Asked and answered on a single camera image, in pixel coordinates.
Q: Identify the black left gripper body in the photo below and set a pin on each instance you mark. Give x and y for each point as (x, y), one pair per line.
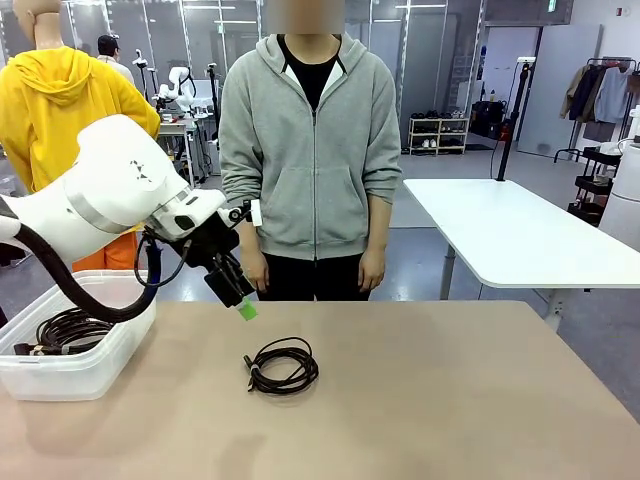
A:
(210, 240)

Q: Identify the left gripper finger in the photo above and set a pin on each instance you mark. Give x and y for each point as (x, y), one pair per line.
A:
(222, 287)
(236, 275)

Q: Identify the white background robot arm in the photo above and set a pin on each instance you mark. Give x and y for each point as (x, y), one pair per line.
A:
(180, 85)

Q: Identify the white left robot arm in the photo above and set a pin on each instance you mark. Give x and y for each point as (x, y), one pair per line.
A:
(110, 175)

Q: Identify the person's right forearm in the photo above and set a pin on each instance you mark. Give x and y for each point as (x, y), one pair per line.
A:
(240, 185)

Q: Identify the person's left forearm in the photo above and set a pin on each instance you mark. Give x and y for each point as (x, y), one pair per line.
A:
(384, 215)

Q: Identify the person's right hand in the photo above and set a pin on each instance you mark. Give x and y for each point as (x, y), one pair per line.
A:
(256, 267)

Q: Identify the person's left hand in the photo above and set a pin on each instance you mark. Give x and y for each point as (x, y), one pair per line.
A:
(372, 270)

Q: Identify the orange pants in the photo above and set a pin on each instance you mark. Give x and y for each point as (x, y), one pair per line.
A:
(110, 255)

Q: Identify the background workbench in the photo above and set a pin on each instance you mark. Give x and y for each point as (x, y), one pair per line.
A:
(197, 130)

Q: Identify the person in grey hoodie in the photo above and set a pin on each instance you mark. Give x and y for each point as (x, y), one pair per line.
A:
(310, 160)

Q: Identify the black tripod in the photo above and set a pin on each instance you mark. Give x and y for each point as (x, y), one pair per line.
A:
(215, 100)

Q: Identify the clear plastic storage container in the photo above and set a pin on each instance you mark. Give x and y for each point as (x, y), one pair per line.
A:
(75, 380)

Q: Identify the yellow hoodie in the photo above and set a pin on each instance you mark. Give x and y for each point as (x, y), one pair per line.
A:
(50, 110)

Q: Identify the background person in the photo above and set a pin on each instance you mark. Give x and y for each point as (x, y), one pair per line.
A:
(109, 44)

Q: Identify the wooden shoe rack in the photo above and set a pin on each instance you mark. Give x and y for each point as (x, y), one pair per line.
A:
(439, 135)

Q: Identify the white side table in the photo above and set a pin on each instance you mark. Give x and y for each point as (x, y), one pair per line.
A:
(500, 225)

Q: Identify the beige mannequin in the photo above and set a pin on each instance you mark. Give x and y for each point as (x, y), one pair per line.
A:
(40, 22)

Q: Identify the black bags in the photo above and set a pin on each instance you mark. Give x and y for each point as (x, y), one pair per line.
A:
(490, 117)

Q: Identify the black pole with white top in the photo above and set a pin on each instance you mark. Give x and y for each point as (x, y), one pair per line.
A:
(515, 110)

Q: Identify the black utility cart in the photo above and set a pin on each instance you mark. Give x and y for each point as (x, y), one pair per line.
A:
(595, 185)

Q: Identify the beige hanging coat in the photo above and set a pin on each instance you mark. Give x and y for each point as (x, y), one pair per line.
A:
(570, 95)

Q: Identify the navy hanging jacket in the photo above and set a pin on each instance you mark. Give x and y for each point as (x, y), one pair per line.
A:
(590, 95)

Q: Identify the light blue hanging shirt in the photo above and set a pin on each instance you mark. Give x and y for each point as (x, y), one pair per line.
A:
(614, 97)

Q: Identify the black clothes rack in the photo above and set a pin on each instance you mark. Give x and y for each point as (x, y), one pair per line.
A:
(612, 61)

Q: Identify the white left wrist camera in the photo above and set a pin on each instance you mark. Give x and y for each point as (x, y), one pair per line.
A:
(256, 212)

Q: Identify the camera on black stand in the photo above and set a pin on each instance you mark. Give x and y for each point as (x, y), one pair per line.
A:
(140, 59)

